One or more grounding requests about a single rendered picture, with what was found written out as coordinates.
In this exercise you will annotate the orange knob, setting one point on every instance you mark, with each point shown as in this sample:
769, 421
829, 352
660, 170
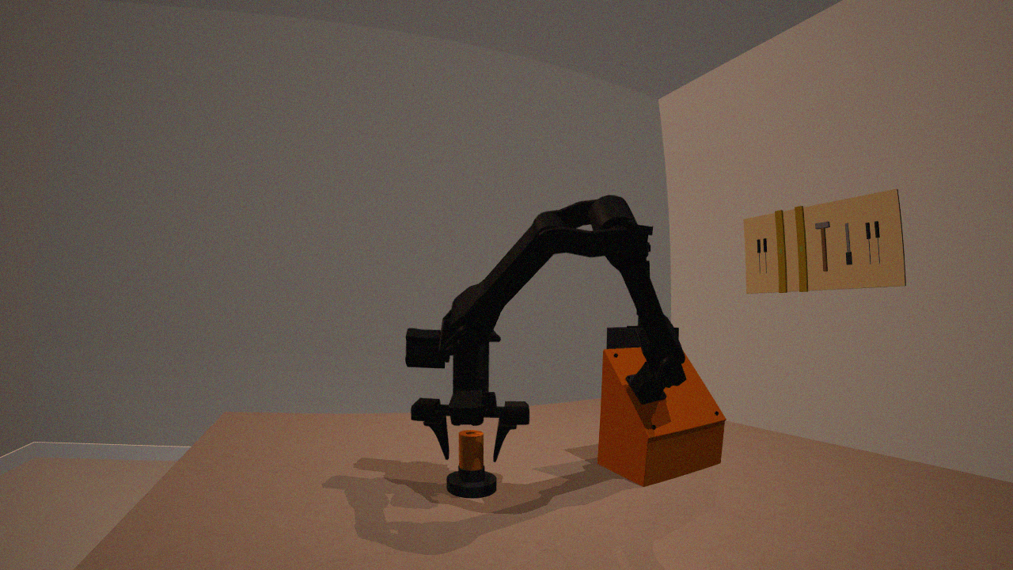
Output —
471, 450

